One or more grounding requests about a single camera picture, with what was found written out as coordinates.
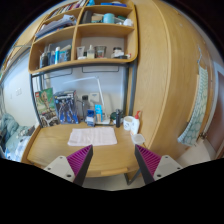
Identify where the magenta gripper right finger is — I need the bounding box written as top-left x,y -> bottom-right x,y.
135,145 -> 161,185

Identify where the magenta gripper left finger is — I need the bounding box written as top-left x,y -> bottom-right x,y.
67,145 -> 93,186

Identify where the white folded towel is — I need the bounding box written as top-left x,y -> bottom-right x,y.
68,127 -> 117,146

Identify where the green patterned hanging towel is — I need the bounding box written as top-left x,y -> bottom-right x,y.
177,64 -> 210,147

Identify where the small white plastic cup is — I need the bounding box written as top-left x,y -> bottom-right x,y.
131,134 -> 145,145

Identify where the wooden desk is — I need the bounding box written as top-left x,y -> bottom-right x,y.
22,123 -> 139,177

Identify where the white bottle red cap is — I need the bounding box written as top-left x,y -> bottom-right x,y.
130,111 -> 141,135

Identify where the small dark blue box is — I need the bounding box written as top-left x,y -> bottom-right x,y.
86,109 -> 95,127

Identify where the white mug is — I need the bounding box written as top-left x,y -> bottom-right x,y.
123,116 -> 133,131

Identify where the white desk lamp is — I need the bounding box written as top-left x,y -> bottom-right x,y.
63,76 -> 112,126

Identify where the blue robot model box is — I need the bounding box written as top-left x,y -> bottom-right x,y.
54,90 -> 79,124

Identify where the black cylinder bottle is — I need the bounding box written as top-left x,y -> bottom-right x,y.
116,109 -> 121,128

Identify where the green toy figure box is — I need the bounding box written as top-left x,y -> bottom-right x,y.
35,88 -> 59,127

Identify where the bed with teal bedding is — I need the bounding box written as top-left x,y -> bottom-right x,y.
0,113 -> 35,162

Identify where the pale yellow bottle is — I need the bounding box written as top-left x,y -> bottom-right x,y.
87,45 -> 95,59

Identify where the clear glass jar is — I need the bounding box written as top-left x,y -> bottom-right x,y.
95,46 -> 107,58

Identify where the white tube container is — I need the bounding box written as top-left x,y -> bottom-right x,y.
76,46 -> 85,59

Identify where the blue white spray bottle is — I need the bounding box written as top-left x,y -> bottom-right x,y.
55,47 -> 60,64

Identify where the wooden wardrobe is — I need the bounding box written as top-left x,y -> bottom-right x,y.
133,0 -> 214,158

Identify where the dark lidded cream jar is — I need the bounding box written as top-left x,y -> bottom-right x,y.
111,47 -> 124,58

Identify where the white cup on shelf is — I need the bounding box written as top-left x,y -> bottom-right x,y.
123,19 -> 133,27

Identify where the stack of papers on shelf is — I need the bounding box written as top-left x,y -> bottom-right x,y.
35,15 -> 76,38

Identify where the dark box on shelf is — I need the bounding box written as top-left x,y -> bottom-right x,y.
81,10 -> 93,24

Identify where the teal mug on shelf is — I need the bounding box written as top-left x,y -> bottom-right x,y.
103,13 -> 115,24

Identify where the row of books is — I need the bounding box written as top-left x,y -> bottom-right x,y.
48,0 -> 87,19

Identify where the wooden wall shelf unit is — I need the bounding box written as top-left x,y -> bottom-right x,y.
28,0 -> 138,74

